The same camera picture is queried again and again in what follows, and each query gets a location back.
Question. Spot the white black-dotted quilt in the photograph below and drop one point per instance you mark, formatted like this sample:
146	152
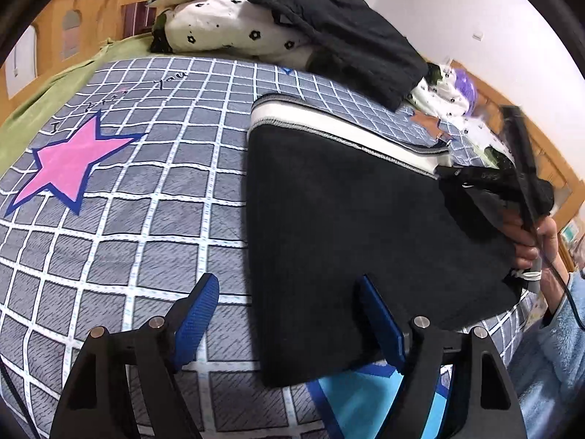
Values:
249	30

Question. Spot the wooden bed frame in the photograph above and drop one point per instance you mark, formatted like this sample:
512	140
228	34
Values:
82	56

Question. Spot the grey checkered star bedsheet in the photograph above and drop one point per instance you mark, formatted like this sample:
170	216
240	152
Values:
154	216

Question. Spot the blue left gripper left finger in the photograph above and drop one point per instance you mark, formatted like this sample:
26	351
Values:
189	319

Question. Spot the light blue fleece sleeve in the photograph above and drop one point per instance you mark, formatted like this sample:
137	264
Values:
547	370

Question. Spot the person's right hand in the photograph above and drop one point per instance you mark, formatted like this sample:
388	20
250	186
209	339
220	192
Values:
531	243

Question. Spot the black jacket on quilt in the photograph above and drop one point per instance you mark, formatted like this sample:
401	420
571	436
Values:
357	47

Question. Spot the black pants white waistband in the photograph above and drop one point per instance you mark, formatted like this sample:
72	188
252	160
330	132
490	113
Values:
327	202

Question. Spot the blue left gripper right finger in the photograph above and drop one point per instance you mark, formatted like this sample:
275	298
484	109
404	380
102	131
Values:
387	327

